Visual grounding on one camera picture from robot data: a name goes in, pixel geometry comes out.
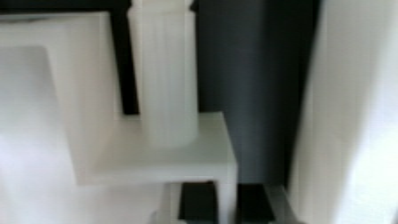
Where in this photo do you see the white chair seat part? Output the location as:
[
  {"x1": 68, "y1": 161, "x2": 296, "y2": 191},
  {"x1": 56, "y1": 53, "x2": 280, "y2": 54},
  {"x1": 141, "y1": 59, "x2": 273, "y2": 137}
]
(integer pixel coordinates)
[{"x1": 0, "y1": 0, "x2": 235, "y2": 224}]

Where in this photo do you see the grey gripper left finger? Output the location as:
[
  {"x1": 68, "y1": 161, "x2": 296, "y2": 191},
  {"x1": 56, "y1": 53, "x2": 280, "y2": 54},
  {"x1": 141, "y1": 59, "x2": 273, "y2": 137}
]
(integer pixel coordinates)
[{"x1": 177, "y1": 182, "x2": 218, "y2": 224}]

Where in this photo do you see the white U-shaped fence frame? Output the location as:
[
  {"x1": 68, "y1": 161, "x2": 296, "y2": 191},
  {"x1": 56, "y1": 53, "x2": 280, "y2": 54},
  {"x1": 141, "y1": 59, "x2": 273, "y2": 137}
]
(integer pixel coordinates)
[{"x1": 289, "y1": 0, "x2": 398, "y2": 224}]

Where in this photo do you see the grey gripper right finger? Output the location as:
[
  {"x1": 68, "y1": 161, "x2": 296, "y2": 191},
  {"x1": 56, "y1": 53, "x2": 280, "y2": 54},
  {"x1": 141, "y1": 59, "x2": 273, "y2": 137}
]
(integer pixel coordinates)
[{"x1": 235, "y1": 184, "x2": 273, "y2": 224}]

